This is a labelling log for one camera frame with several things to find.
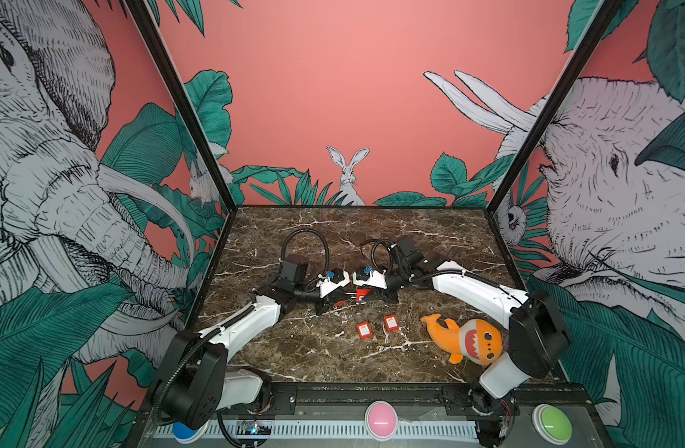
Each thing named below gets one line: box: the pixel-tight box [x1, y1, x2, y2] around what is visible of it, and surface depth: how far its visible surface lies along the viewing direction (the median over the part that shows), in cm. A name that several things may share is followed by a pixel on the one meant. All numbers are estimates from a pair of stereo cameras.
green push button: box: [531, 403, 574, 446], surface depth 71 cm
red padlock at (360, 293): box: [355, 288, 372, 302], surface depth 80 cm
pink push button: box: [363, 399, 399, 442], surface depth 71 cm
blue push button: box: [172, 418, 211, 445], surface depth 69 cm
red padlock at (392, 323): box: [383, 313, 401, 333], surface depth 89 cm
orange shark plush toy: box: [419, 313, 504, 366], surface depth 82 cm
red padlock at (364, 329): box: [356, 321, 374, 340], surface depth 87 cm
